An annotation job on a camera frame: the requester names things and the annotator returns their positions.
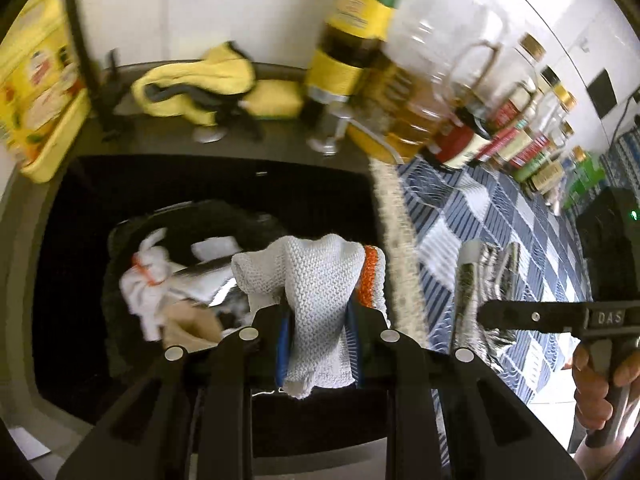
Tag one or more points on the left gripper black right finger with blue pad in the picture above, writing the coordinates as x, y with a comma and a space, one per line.
448, 417

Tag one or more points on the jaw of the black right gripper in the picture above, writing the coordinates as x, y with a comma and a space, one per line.
544, 317

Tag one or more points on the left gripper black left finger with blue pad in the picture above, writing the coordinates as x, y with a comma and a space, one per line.
191, 409

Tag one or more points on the white knitted glove orange cuff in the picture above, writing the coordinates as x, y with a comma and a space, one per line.
317, 278

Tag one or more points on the silver foil snack bag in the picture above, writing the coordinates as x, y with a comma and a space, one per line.
211, 284

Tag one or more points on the black trash bag bin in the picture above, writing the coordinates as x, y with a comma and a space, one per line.
179, 252

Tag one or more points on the black kitchen sink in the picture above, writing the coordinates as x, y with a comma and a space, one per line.
71, 384

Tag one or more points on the black kitchen faucet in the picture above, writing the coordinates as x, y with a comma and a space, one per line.
105, 89

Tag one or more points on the person's right hand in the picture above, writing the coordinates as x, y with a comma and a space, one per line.
592, 410

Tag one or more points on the green plastic package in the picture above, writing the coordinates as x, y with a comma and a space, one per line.
587, 174

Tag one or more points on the blue patterned curtain cloth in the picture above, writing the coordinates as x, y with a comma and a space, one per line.
626, 155

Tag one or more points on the tan label small bottle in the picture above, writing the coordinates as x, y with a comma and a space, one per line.
552, 173

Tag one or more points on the green label small bottle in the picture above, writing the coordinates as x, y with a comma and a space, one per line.
542, 150

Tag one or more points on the beige label clear bottle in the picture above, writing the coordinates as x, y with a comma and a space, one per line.
548, 80

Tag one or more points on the red label vinegar bottle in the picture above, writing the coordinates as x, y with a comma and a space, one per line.
540, 129

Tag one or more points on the red label sauce bottle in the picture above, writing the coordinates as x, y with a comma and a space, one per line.
508, 90

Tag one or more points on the dark soy sauce bottle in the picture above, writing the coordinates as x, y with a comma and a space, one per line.
462, 138

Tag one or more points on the white paper cup in bin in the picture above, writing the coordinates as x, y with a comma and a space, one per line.
214, 248

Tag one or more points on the large cooking oil jug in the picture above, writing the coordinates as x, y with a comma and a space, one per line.
435, 53

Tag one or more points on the chrome soap dispenser pump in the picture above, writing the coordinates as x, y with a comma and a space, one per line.
332, 127

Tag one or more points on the green yellow sauce bottle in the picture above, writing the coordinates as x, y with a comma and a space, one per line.
352, 34

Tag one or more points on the yellow dish soap bottle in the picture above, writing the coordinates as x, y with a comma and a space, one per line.
44, 100

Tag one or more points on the yellow cleaning cloth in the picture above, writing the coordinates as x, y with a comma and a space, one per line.
216, 89

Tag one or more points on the black wall socket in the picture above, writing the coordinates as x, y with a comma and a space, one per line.
602, 94

